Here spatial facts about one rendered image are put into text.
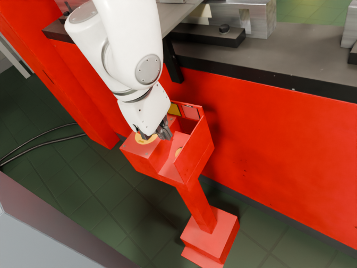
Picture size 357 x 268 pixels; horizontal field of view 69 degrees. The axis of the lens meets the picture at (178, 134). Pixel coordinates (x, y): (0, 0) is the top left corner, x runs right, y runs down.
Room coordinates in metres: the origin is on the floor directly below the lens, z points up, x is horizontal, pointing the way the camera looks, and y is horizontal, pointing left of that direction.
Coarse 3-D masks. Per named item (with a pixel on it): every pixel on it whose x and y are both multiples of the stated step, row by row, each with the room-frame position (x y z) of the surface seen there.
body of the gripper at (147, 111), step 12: (156, 84) 0.44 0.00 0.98; (144, 96) 0.40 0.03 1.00; (156, 96) 0.43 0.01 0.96; (120, 108) 0.42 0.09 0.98; (132, 108) 0.40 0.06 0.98; (144, 108) 0.41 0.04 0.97; (156, 108) 0.42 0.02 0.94; (168, 108) 0.45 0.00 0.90; (132, 120) 0.41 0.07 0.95; (144, 120) 0.40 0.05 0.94; (156, 120) 0.42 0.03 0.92; (144, 132) 0.40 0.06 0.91
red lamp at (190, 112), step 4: (184, 108) 0.52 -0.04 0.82; (188, 108) 0.51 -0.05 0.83; (192, 108) 0.50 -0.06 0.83; (196, 108) 0.49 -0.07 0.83; (184, 112) 0.52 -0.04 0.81; (188, 112) 0.51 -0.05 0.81; (192, 112) 0.50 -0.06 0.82; (196, 112) 0.49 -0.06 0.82; (188, 116) 0.52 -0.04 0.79; (192, 116) 0.50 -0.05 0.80; (196, 116) 0.49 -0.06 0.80
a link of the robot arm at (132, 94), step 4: (112, 92) 0.42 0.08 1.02; (116, 92) 0.41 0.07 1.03; (120, 92) 0.40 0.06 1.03; (124, 92) 0.40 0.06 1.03; (128, 92) 0.40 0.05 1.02; (132, 92) 0.39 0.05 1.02; (136, 92) 0.39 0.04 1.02; (140, 92) 0.40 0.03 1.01; (144, 92) 0.40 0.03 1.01; (116, 96) 0.41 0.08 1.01; (120, 96) 0.40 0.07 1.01; (124, 96) 0.40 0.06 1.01; (128, 96) 0.40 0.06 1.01; (132, 96) 0.40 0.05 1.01; (136, 96) 0.39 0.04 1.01; (124, 100) 0.40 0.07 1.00; (128, 100) 0.40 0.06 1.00
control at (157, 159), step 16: (176, 128) 0.54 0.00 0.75; (208, 128) 0.48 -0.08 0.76; (128, 144) 0.53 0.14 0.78; (144, 144) 0.50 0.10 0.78; (160, 144) 0.48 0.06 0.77; (176, 144) 0.50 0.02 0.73; (192, 144) 0.43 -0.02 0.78; (208, 144) 0.47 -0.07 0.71; (128, 160) 0.52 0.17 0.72; (144, 160) 0.46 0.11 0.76; (160, 160) 0.47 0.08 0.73; (176, 160) 0.38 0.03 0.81; (192, 160) 0.41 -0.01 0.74; (160, 176) 0.44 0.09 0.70; (176, 176) 0.41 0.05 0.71; (192, 176) 0.40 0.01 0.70
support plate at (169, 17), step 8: (192, 0) 0.70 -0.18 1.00; (200, 0) 0.69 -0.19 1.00; (160, 8) 0.74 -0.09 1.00; (168, 8) 0.72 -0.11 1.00; (176, 8) 0.70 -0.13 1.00; (184, 8) 0.68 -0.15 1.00; (192, 8) 0.67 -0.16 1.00; (160, 16) 0.69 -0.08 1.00; (168, 16) 0.67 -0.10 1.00; (176, 16) 0.65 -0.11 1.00; (184, 16) 0.65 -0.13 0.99; (160, 24) 0.64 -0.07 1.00; (168, 24) 0.63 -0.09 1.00; (176, 24) 0.63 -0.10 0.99; (168, 32) 0.61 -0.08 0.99
